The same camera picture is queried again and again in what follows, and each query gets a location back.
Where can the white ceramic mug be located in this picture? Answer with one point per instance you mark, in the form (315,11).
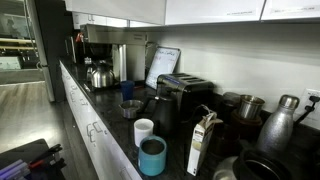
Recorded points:
(142,133)

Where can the steel four-slot toaster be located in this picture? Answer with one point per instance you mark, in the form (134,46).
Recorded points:
(193,88)

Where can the white cabinet door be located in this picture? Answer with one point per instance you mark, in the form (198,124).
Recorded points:
(116,22)
(213,10)
(100,20)
(290,8)
(116,9)
(80,20)

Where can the black cart table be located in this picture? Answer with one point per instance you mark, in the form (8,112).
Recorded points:
(20,151)

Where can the white wall outlet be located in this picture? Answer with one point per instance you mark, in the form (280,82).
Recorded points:
(308,100)

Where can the silver steel water bottle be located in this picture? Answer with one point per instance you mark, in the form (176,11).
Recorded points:
(276,130)

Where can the black round pot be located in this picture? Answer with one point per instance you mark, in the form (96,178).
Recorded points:
(263,166)

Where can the dark tall refrigerator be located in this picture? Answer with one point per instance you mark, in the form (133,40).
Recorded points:
(53,50)

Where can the brown grinder base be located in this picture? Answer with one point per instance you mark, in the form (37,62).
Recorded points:
(245,128)

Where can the steel grinder cup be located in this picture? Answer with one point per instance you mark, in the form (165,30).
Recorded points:
(250,106)

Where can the black coffee machine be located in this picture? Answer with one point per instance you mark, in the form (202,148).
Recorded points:
(133,61)

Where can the teal ceramic mug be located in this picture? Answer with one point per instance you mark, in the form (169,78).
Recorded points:
(151,163)

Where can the blue plastic cup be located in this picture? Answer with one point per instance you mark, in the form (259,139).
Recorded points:
(127,91)

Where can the black gooseneck kettle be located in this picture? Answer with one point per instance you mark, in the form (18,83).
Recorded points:
(165,115)

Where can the white milk carton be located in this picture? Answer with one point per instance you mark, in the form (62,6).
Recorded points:
(198,150)

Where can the dark round container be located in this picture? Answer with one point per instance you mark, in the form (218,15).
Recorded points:
(224,140)

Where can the small steel strainer bowl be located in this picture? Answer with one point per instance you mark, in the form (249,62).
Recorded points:
(130,111)

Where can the purple marker box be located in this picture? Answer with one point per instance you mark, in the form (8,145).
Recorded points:
(13,170)

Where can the small framed whiteboard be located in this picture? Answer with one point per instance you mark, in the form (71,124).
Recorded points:
(163,65)

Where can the black and red marker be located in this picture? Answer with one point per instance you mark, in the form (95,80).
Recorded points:
(46,153)
(53,166)

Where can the steel coffee carafe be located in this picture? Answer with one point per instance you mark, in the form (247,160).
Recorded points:
(101,78)

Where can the black lidded jar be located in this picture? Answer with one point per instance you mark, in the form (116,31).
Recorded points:
(228,103)

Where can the black brew basket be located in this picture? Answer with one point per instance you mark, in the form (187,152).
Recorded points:
(96,51)

